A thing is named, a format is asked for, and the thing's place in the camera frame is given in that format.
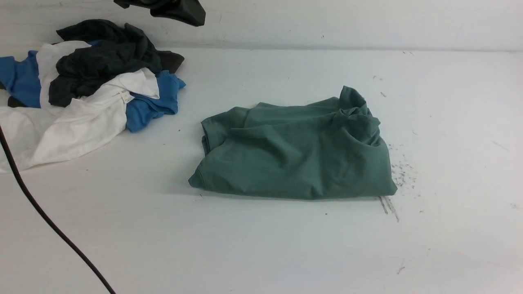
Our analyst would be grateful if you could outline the white shirt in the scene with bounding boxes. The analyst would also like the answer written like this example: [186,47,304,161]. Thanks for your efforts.
[1,41,159,171]

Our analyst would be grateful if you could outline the dark navy shirt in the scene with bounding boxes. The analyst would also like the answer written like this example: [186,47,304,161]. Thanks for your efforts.
[48,19,185,107]

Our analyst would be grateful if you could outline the green long-sleeved shirt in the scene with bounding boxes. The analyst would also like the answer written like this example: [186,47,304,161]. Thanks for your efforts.
[188,86,397,200]

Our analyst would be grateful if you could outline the blue shirt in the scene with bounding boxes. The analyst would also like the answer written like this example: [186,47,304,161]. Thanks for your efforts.
[1,51,185,133]

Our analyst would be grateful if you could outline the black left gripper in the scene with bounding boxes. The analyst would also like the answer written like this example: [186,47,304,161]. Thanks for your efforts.
[113,0,207,27]

